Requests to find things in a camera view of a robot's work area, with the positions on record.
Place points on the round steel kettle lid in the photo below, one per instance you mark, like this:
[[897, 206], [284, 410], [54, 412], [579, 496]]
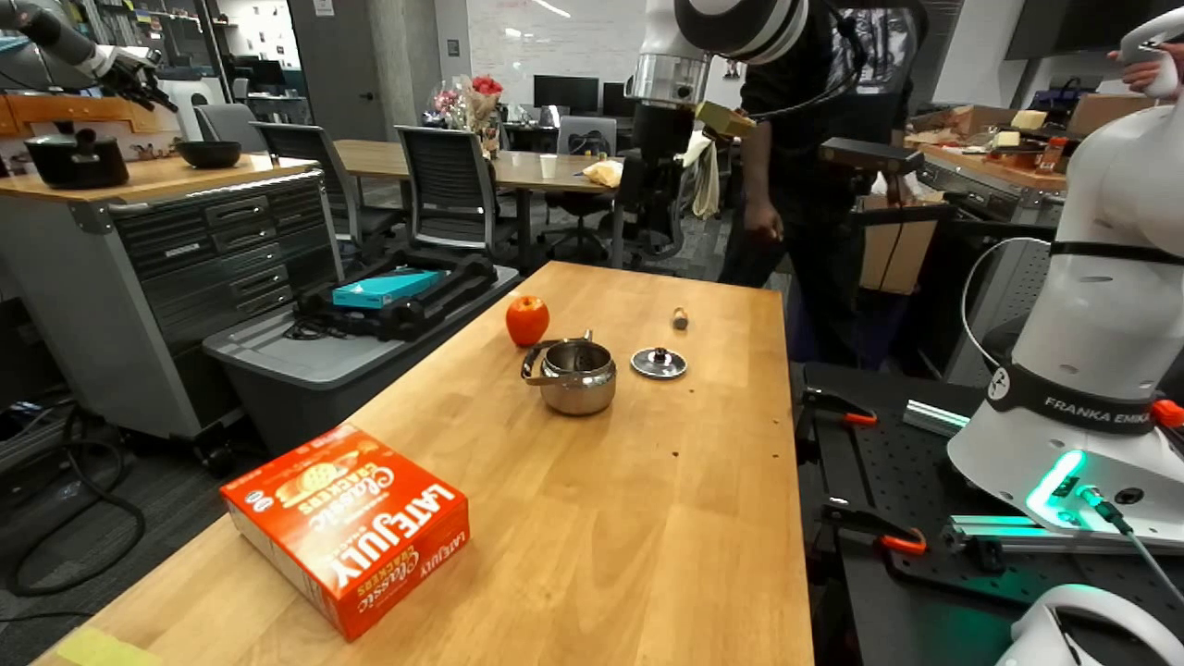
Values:
[[658, 366]]

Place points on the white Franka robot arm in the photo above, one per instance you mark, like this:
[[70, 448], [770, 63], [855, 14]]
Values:
[[1111, 309]]

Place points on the grey background robot arm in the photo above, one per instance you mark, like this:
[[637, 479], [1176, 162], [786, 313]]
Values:
[[61, 40]]

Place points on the red-orange fruit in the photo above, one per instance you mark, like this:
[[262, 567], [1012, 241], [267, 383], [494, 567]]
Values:
[[526, 325]]

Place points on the yellow bag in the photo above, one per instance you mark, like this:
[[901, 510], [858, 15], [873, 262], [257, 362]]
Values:
[[604, 173]]

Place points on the wooden office table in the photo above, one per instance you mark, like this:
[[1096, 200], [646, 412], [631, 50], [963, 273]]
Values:
[[529, 169]]

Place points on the grey mesh office chair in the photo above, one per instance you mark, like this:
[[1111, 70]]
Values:
[[445, 186], [297, 142]]

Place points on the teal box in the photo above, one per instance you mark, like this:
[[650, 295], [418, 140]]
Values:
[[386, 290]]

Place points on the black computer monitor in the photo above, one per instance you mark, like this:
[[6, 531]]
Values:
[[564, 95], [616, 98]]

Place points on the flower bouquet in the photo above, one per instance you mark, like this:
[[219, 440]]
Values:
[[481, 91]]

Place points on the person in black clothes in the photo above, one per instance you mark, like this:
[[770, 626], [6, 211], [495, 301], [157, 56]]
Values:
[[801, 162]]

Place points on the grey plastic tote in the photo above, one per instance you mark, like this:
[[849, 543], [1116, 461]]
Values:
[[297, 372]]

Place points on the orange Late July cracker box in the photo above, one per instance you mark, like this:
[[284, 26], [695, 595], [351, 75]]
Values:
[[333, 531]]

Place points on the short silver bar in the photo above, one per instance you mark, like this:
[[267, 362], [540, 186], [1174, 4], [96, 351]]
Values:
[[933, 416]]

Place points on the black bowl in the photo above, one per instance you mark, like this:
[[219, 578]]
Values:
[[208, 153]]

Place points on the cluttered wooden workbench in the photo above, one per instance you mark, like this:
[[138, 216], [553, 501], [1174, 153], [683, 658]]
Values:
[[986, 173]]

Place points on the grey drawer cabinet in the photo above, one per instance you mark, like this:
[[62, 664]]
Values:
[[148, 284]]

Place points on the aluminium bar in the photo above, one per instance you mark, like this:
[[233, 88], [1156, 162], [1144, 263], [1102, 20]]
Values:
[[1012, 526]]

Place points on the black pot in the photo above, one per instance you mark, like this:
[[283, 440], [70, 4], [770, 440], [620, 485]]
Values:
[[74, 165]]

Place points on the white curved plastic object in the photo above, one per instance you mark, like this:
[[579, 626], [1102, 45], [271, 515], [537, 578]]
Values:
[[1084, 597]]

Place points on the yellow-green sponge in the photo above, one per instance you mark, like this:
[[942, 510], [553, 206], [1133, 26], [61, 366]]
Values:
[[92, 654]]

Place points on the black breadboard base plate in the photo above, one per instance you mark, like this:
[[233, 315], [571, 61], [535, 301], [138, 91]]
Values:
[[890, 467]]

